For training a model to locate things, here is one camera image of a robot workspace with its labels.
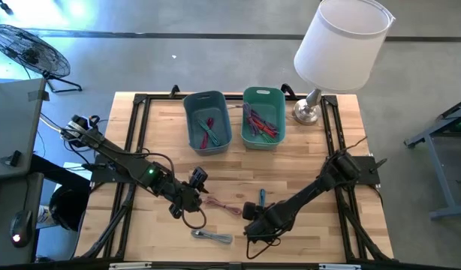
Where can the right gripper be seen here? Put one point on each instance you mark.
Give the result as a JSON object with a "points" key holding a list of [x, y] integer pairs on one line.
{"points": [[270, 223]]}

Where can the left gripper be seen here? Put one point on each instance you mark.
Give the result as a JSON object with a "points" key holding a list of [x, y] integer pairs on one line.
{"points": [[181, 195]]}

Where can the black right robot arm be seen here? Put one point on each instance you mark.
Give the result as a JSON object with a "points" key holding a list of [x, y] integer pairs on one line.
{"points": [[317, 187]]}

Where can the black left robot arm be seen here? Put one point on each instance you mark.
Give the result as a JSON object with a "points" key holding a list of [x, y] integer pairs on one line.
{"points": [[121, 161]]}

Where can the blue-grey plastic bin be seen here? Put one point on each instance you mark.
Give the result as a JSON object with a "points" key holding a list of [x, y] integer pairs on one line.
{"points": [[223, 112]]}

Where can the teal plastic bin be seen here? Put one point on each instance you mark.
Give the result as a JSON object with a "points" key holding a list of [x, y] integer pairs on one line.
{"points": [[275, 105]]}

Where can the grey metal cart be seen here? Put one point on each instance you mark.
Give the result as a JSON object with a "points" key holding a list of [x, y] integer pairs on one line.
{"points": [[444, 180]]}

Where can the black computer mouse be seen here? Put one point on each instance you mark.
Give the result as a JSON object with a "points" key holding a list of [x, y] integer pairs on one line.
{"points": [[20, 228]]}

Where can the white shade silver lamp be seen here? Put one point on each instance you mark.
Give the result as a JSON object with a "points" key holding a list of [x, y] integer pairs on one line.
{"points": [[339, 45]]}

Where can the small black desk device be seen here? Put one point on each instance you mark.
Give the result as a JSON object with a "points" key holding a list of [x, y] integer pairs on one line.
{"points": [[14, 158]]}

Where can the grey tape strip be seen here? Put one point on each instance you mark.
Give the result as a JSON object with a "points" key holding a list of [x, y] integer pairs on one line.
{"points": [[38, 95]]}

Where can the grey desk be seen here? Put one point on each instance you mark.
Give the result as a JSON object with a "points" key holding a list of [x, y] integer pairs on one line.
{"points": [[12, 123], [1, 202]]}

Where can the black floor fan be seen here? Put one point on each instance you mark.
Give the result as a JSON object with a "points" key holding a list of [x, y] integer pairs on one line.
{"points": [[31, 52]]}

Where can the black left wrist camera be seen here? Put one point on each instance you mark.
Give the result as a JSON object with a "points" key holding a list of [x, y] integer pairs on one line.
{"points": [[199, 176]]}

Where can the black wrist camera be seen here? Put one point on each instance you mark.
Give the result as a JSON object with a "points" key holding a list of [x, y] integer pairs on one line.
{"points": [[199, 176], [249, 210]]}

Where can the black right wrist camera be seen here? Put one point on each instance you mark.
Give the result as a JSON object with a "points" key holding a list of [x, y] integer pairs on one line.
{"points": [[249, 210]]}

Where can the white table edge bracket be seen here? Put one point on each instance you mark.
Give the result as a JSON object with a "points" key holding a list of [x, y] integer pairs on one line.
{"points": [[129, 266], [339, 266]]}

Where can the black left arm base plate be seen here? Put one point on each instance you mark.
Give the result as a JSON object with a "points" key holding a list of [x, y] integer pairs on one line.
{"points": [[103, 176]]}

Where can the black aluminium table frame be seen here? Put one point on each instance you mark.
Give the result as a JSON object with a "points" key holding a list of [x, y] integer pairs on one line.
{"points": [[140, 112]]}

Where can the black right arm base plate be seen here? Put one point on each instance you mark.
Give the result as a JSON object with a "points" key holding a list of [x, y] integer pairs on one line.
{"points": [[367, 168]]}

